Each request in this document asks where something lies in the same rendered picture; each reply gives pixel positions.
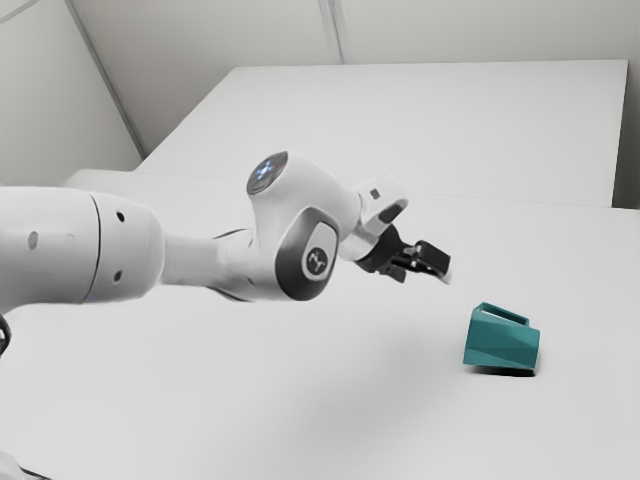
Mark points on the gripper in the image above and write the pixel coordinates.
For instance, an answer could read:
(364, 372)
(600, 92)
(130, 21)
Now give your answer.
(385, 252)

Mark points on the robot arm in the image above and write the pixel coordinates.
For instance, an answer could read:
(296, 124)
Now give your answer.
(125, 245)

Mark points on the teal faceted mug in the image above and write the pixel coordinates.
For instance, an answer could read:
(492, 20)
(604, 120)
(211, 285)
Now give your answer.
(500, 342)

